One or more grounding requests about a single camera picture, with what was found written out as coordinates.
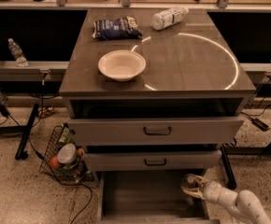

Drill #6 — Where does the white bowl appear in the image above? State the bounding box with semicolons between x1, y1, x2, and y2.
98;50;146;82

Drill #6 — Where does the grey drawer cabinet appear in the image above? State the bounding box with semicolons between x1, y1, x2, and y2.
58;8;257;185

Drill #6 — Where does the white lying bottle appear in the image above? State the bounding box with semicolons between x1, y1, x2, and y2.
151;7;189;31

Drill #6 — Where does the orange ball in basket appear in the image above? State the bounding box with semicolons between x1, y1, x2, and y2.
50;156;62;169

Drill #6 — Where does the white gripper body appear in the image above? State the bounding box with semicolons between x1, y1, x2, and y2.
203;180;233;207

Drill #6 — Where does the grey drawer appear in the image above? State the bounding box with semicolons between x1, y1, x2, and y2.
97;170;221;224
67;117;243;146
84;150;221;172

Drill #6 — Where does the black table leg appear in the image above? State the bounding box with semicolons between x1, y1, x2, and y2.
15;104;39;161
221;142;271;189

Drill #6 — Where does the wire basket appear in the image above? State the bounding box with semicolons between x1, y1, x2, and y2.
39;124;94;184

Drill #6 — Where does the white cup in basket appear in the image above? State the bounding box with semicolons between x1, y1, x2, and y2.
57;143;77;164

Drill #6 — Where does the black power adapter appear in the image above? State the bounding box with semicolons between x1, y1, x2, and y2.
251;119;268;132

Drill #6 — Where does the black floor cable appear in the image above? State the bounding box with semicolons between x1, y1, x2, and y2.
0;77;93;224

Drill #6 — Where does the grey top drawer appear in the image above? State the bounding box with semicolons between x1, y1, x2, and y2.
67;117;243;146

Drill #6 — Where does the grey bottom drawer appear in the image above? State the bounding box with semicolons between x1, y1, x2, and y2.
97;170;221;224

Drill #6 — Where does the black table leg left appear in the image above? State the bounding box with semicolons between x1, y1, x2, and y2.
15;104;39;161

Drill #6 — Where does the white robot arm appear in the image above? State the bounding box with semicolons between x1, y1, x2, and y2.
180;174;271;224

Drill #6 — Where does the green box in basket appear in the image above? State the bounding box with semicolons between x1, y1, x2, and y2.
57;127;73;147

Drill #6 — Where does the small background water bottle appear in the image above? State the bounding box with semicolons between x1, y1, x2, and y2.
7;38;29;67

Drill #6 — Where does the black table leg right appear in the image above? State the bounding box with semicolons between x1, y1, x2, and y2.
221;142;271;189

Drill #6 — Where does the grey middle drawer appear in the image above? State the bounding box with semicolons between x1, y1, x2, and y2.
84;150;221;172

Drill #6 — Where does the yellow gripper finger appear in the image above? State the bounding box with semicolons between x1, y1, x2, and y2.
185;174;208;186
181;187;203;199

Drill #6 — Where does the clear plastic water bottle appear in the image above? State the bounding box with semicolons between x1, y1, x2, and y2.
180;175;198;194

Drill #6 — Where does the dark blue chip bag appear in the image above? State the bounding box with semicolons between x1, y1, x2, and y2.
93;16;142;40

